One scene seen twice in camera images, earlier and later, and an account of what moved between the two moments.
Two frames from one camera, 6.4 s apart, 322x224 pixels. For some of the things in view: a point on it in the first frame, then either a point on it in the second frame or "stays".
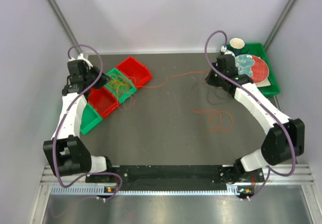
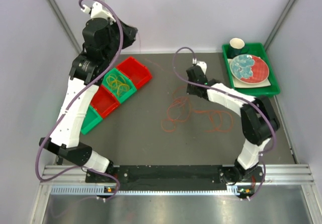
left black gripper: [103, 80] -> [129, 33]
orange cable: [168, 78] -> [179, 110]
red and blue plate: [254, 66] stays
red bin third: [102, 100] stays
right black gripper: [210, 80] -> [189, 90]
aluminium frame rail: [75, 175] stays
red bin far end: [135, 71] stays
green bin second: [120, 87] stays
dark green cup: [236, 44] stays
